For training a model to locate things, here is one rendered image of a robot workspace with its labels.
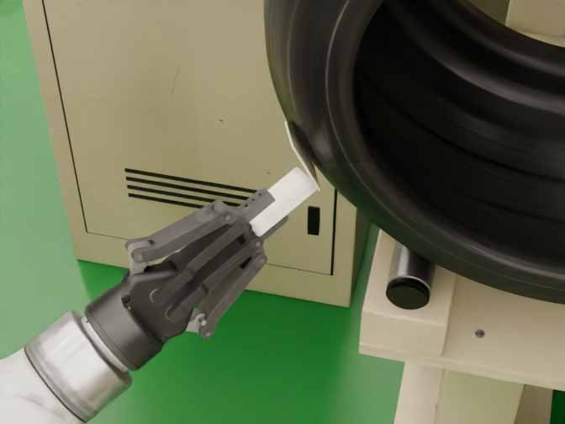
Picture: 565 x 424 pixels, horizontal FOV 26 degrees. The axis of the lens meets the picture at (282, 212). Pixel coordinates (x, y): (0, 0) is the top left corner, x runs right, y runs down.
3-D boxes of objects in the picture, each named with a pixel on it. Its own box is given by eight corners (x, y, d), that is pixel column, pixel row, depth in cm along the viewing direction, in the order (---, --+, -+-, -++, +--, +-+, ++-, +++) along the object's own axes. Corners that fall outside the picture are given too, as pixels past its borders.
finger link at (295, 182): (242, 218, 114) (238, 213, 113) (300, 171, 114) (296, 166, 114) (255, 232, 112) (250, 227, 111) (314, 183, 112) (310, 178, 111)
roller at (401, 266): (438, 46, 143) (475, 56, 143) (429, 73, 146) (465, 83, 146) (390, 279, 121) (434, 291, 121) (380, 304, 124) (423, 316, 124)
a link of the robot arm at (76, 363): (73, 384, 118) (121, 344, 118) (101, 438, 110) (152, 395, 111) (15, 328, 112) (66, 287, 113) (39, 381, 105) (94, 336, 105)
